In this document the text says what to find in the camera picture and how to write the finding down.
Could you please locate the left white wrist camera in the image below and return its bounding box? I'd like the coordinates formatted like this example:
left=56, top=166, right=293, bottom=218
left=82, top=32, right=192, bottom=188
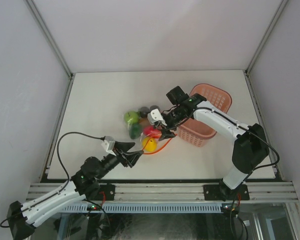
left=101, top=136, right=116, bottom=156

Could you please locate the red fake apple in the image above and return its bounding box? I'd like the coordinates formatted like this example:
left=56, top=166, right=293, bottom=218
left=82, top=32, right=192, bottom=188
left=143, top=125, right=160, bottom=136

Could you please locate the black fake fruit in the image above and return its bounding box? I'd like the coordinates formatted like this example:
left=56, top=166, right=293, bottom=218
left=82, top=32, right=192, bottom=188
left=138, top=106, right=151, bottom=118

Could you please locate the grey slotted cable duct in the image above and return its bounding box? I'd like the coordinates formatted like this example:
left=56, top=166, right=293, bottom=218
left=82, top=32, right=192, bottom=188
left=59, top=203, right=223, bottom=214

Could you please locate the yellow fake pear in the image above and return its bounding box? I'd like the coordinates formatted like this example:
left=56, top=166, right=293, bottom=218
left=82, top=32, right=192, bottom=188
left=141, top=136, right=157, bottom=153

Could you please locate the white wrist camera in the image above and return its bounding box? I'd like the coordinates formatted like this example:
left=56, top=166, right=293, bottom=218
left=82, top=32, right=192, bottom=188
left=101, top=136, right=116, bottom=156
left=147, top=108, right=164, bottom=125

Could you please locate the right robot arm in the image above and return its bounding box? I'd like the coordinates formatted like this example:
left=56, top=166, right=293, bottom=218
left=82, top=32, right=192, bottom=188
left=147, top=86, right=270, bottom=200

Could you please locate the left black camera cable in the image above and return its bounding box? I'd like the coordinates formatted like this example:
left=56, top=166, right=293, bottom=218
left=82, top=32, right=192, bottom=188
left=57, top=131, right=106, bottom=186

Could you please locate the right aluminium frame post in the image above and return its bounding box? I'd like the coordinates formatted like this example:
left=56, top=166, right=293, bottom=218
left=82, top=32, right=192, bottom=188
left=244, top=0, right=291, bottom=75

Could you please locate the clear zip top bag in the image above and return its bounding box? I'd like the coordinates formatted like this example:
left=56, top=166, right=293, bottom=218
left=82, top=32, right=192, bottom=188
left=123, top=105, right=172, bottom=155

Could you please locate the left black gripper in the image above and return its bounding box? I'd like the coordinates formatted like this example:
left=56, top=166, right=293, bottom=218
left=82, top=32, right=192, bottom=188
left=96, top=141, right=144, bottom=180

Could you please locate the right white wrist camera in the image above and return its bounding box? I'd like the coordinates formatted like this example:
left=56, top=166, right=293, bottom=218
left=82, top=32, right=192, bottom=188
left=147, top=108, right=164, bottom=125

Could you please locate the light green fake apple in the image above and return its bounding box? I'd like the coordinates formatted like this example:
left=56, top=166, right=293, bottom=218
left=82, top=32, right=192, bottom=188
left=123, top=111, right=140, bottom=125

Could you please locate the pink plastic basket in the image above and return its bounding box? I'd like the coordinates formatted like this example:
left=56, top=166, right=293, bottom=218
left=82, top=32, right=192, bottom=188
left=178, top=83, right=232, bottom=147

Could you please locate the dark green fake fruit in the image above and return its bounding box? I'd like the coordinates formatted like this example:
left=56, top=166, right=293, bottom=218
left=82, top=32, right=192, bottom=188
left=128, top=123, right=143, bottom=140

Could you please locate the brown fake fruit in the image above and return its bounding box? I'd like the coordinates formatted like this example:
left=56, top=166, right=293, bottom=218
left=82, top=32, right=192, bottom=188
left=149, top=105, right=161, bottom=112

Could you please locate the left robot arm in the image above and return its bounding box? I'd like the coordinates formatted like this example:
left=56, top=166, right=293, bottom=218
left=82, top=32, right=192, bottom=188
left=7, top=140, right=144, bottom=240

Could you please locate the aluminium front rail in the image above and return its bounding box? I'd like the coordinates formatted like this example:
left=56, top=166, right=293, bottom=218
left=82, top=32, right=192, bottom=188
left=26, top=181, right=300, bottom=203

